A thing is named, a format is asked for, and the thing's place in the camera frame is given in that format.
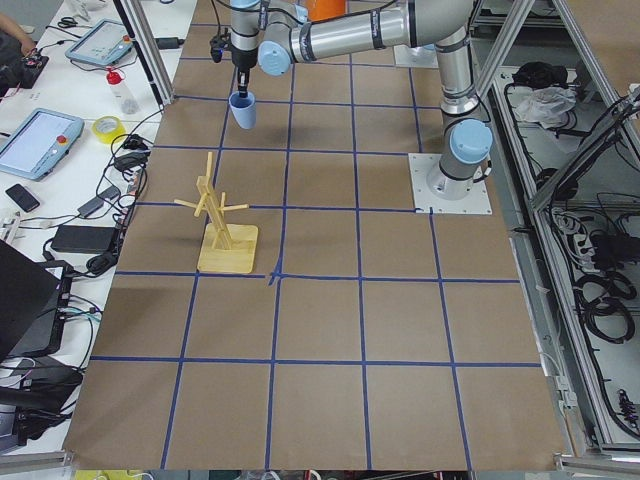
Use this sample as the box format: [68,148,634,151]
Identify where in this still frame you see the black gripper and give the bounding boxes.
[230,47,258,98]

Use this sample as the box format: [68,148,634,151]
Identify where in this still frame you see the light blue plastic cup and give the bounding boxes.
[228,91,257,130]

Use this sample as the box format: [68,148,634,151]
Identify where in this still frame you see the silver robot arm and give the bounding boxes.
[228,1,493,201]

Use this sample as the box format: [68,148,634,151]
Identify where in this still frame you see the wooden cup tree stand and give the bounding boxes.
[174,152,259,274]

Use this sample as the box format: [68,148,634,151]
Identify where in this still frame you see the orange can with silver lid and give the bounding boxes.
[306,0,347,21]

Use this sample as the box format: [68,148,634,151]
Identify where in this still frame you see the red cap squeeze bottle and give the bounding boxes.
[106,67,139,115]

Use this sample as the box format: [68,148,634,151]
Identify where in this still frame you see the yellow tape roll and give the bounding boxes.
[91,116,126,144]

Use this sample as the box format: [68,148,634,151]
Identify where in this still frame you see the far teach pendant tablet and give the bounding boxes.
[65,19,133,67]

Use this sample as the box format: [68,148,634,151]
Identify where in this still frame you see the teach pendant tablet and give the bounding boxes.
[65,19,133,67]
[1,108,84,180]

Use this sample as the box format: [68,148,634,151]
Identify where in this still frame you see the black scissors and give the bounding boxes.
[57,16,79,29]

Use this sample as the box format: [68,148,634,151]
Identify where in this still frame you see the near teach pendant tablet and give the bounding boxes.
[1,108,84,180]

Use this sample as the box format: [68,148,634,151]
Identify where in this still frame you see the black power adapter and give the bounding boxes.
[51,225,117,254]

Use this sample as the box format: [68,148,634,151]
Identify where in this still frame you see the person at desk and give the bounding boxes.
[0,13,36,56]

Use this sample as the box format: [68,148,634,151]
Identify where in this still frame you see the black smartphone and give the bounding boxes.
[5,184,40,212]

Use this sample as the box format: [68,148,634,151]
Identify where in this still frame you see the black laptop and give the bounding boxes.
[1,242,72,360]

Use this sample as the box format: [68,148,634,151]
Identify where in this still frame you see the white crumpled cloth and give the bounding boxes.
[514,86,577,129]

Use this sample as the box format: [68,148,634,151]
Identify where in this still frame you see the aluminium frame post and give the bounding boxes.
[113,0,174,107]

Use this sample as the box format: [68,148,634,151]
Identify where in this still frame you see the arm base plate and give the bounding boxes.
[394,44,438,70]
[408,153,492,215]

